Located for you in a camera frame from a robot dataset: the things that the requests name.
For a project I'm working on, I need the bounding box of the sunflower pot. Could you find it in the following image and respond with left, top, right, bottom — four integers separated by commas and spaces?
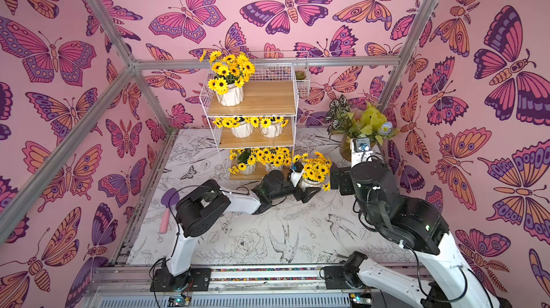
228, 148, 257, 176
199, 50, 256, 107
252, 147, 292, 173
292, 152, 332, 191
213, 116, 254, 138
249, 116, 289, 138

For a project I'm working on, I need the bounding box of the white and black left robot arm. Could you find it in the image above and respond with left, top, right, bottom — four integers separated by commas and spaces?
150, 170, 322, 294

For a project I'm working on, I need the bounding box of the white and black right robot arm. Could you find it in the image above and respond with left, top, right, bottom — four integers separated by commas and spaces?
330, 160, 511, 307

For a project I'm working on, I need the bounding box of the green plant in glass vase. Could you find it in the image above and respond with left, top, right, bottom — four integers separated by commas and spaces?
324, 95, 399, 161

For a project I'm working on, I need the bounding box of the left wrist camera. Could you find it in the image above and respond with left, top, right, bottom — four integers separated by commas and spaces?
288, 169, 303, 188

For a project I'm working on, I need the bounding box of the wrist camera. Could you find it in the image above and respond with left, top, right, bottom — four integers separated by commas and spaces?
288, 169, 303, 188
350, 138, 382, 167

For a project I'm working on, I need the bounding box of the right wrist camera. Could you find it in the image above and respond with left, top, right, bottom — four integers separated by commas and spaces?
350, 138, 382, 167

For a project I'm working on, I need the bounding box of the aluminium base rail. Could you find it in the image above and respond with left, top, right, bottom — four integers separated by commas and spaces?
83, 263, 448, 308

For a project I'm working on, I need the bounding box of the white wire wooden shelf rack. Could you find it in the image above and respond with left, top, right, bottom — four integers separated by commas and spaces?
199, 62, 299, 180

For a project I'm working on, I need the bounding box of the small white wire basket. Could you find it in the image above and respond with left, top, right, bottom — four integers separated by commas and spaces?
294, 65, 311, 100

